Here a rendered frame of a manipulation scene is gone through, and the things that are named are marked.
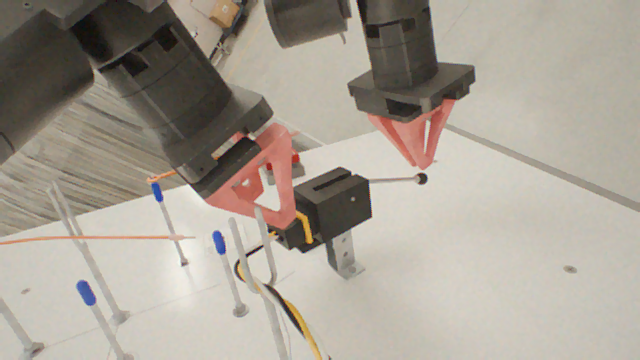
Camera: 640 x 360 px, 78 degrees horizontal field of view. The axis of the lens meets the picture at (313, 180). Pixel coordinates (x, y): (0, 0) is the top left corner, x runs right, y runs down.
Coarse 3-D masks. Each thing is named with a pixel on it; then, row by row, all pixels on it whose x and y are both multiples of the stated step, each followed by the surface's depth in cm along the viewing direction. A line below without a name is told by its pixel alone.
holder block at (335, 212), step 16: (320, 176) 36; (336, 176) 35; (352, 176) 35; (304, 192) 34; (320, 192) 33; (336, 192) 33; (352, 192) 33; (368, 192) 34; (320, 208) 32; (336, 208) 33; (352, 208) 34; (368, 208) 35; (320, 224) 32; (336, 224) 33; (352, 224) 35; (320, 240) 34
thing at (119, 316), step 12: (48, 192) 29; (60, 192) 31; (60, 216) 30; (72, 216) 32; (72, 228) 31; (72, 240) 31; (84, 240) 33; (84, 252) 33; (96, 264) 34; (96, 276) 34; (108, 288) 35; (108, 300) 35; (120, 312) 36
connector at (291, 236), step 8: (296, 200) 35; (296, 208) 34; (304, 208) 33; (312, 216) 32; (288, 224) 32; (296, 224) 32; (312, 224) 33; (280, 232) 32; (288, 232) 31; (296, 232) 32; (304, 232) 32; (312, 232) 33; (280, 240) 32; (288, 240) 32; (296, 240) 32; (304, 240) 33; (288, 248) 32
